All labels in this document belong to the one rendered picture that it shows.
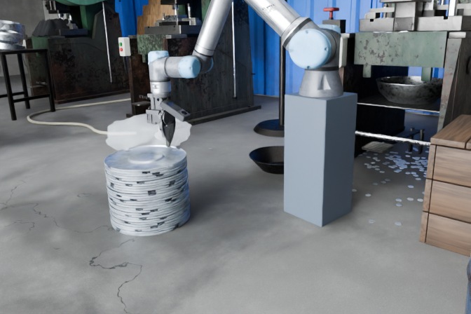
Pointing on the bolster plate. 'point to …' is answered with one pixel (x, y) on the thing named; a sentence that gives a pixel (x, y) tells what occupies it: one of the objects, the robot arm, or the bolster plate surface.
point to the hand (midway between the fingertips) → (169, 144)
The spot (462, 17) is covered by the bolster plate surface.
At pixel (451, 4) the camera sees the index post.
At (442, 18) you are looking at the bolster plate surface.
